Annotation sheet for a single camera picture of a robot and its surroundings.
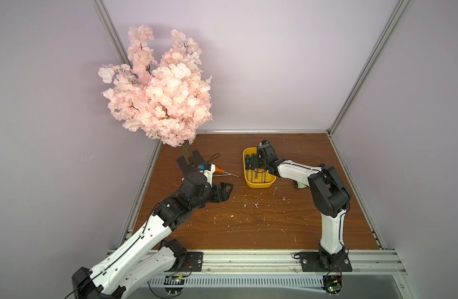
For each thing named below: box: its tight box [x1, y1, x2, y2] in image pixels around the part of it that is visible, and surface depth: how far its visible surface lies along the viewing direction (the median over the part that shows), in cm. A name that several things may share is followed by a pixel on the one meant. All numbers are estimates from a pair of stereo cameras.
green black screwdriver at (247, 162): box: [245, 154, 251, 171], surface depth 105 cm
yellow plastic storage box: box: [242, 147, 277, 189], surface depth 99 cm
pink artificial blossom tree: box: [98, 24, 213, 167], surface depth 61 cm
